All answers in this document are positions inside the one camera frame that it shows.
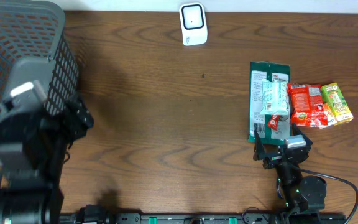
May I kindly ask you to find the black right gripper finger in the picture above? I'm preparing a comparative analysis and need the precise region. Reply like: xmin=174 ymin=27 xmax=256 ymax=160
xmin=291 ymin=123 xmax=313 ymax=146
xmin=253 ymin=129 xmax=265 ymax=161

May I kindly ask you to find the red chips bag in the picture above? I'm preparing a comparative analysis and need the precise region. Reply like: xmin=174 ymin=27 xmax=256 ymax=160
xmin=287 ymin=83 xmax=328 ymax=127

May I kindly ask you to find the slim red snack packet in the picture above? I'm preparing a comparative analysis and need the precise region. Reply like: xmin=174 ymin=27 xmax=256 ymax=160
xmin=267 ymin=115 xmax=280 ymax=131

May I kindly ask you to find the orange tissue pack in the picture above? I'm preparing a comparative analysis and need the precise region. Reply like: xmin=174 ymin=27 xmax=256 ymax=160
xmin=319 ymin=103 xmax=337 ymax=129

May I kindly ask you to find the light green wipes pack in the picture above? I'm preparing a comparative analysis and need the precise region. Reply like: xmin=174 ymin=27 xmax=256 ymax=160
xmin=260 ymin=79 xmax=289 ymax=116

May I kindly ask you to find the green tea carton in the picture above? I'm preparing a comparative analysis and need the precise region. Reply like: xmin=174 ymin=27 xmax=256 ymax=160
xmin=321 ymin=83 xmax=354 ymax=125

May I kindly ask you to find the green white glove package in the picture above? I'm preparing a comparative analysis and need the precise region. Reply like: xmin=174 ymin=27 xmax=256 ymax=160
xmin=247 ymin=62 xmax=290 ymax=146

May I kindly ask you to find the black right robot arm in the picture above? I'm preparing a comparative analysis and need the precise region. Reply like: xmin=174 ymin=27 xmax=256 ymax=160
xmin=254 ymin=124 xmax=326 ymax=213

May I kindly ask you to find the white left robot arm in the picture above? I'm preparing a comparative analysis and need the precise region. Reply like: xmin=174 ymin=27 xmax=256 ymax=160
xmin=0 ymin=93 xmax=94 ymax=223

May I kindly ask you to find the grey plastic basket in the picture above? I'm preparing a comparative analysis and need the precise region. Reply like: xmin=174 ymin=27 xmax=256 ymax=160
xmin=0 ymin=0 xmax=80 ymax=166

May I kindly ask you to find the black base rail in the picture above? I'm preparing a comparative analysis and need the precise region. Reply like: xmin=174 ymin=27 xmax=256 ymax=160
xmin=59 ymin=205 xmax=346 ymax=224

